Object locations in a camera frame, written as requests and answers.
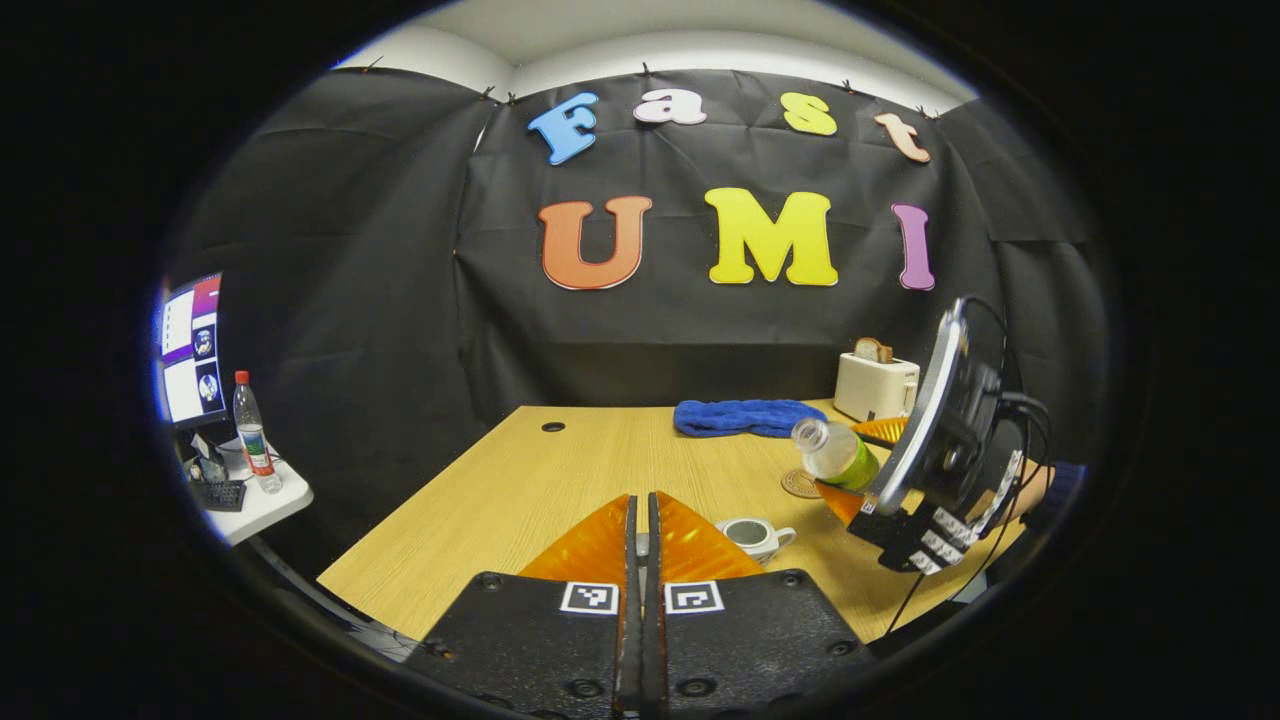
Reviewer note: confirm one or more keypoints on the computer monitor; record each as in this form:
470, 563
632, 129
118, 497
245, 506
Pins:
190, 350

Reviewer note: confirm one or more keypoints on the blue towel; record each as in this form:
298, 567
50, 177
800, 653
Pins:
745, 418

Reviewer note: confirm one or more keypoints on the red cap plastic bottle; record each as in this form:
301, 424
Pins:
254, 440

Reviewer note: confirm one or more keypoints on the round brown coaster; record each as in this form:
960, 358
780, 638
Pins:
798, 485

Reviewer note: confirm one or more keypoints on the white side table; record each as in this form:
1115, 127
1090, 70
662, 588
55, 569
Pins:
265, 512

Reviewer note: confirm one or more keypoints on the bread slice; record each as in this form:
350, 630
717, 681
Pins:
872, 350

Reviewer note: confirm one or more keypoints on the green label water bottle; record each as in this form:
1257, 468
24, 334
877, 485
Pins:
835, 455

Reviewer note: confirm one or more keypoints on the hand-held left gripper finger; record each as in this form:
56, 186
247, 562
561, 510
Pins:
653, 650
630, 650

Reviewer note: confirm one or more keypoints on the black keyboard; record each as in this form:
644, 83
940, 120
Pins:
220, 496

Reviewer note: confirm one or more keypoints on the white teacup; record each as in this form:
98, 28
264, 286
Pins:
760, 540

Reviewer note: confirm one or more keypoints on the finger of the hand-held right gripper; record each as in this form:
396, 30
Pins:
885, 431
840, 502

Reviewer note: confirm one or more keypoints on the white toaster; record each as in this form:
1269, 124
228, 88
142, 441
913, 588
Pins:
870, 390

